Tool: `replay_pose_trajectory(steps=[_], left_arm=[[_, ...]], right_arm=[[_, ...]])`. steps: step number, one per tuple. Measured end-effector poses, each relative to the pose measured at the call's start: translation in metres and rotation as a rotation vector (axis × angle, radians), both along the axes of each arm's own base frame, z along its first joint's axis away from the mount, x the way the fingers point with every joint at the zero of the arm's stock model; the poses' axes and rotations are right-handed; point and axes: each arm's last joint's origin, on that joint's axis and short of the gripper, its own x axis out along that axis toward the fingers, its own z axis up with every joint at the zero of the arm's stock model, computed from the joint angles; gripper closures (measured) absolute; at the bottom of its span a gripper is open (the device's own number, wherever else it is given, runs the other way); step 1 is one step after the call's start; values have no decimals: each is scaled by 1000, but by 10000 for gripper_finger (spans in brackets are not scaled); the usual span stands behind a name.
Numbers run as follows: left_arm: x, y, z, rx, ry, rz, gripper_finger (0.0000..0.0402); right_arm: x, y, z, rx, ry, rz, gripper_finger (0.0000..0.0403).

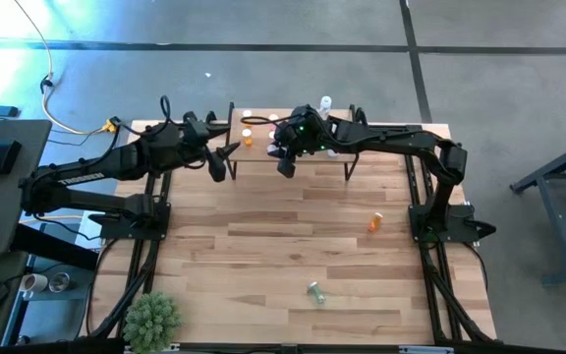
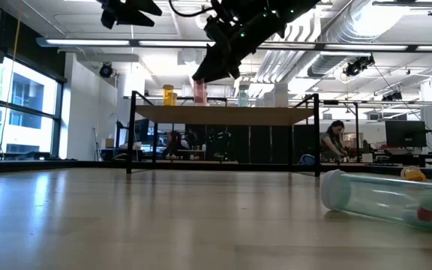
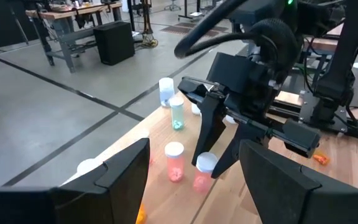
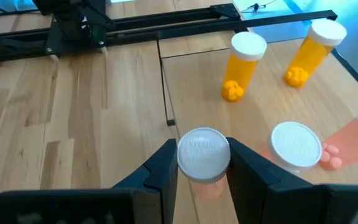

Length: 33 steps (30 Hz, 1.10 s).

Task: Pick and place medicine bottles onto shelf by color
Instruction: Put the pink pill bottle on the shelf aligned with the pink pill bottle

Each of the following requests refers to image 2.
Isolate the teal bottle holding red pill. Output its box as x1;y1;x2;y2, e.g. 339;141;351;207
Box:
319;169;432;236

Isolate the blue white bag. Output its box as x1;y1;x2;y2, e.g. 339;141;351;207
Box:
298;153;317;166

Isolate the round black ceiling spotlight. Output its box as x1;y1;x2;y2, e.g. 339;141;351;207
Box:
99;61;114;79

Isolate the wooden shelf black metal frame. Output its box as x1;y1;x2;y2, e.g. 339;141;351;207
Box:
125;89;322;178

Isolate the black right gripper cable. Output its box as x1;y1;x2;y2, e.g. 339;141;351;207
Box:
169;0;217;18

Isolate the large glass window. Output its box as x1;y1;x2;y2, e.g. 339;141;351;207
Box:
0;55;65;161

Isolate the silver ventilation duct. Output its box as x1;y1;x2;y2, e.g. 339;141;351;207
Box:
275;0;393;82

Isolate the black overhead light bar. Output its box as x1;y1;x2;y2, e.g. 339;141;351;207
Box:
35;36;432;53

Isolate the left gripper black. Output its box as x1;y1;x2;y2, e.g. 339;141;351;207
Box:
99;0;164;30

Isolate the black computer monitor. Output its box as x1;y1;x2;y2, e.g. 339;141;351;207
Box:
384;119;428;149

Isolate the pink medicine bottle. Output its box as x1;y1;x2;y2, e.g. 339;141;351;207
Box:
193;79;209;107

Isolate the teal bottle holding white pills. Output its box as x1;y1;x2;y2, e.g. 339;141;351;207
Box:
237;84;250;108

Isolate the black aluminium table frame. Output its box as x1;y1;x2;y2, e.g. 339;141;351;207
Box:
0;159;432;182

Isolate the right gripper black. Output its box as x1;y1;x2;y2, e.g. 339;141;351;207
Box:
192;0;288;84

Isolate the person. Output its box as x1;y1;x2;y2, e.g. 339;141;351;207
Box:
163;130;184;161
319;119;349;164

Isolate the black track light cluster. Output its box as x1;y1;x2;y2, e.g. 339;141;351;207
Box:
342;55;376;78

